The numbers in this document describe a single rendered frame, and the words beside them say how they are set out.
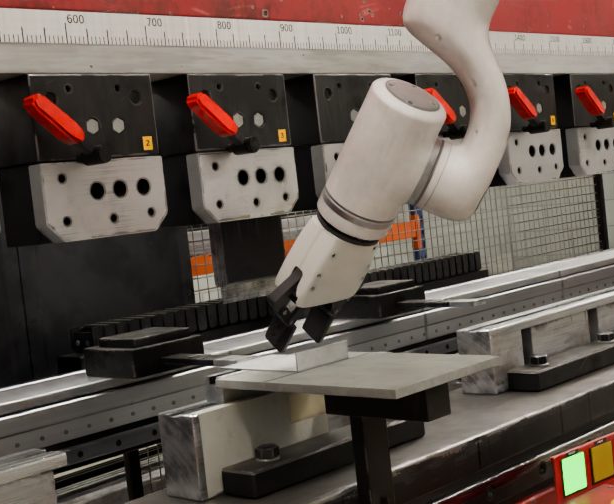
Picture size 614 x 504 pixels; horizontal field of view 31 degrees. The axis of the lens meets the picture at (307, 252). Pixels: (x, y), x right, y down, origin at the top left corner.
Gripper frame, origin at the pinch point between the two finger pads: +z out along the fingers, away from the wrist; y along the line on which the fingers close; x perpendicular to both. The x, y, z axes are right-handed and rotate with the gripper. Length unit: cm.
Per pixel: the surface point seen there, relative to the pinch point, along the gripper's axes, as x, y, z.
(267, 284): -7.8, -1.4, -0.2
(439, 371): 18.6, 1.1, -10.1
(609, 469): 28.9, -36.6, 7.9
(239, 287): -8.0, 3.1, -0.4
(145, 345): -18.3, 3.1, 17.5
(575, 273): -19, -113, 25
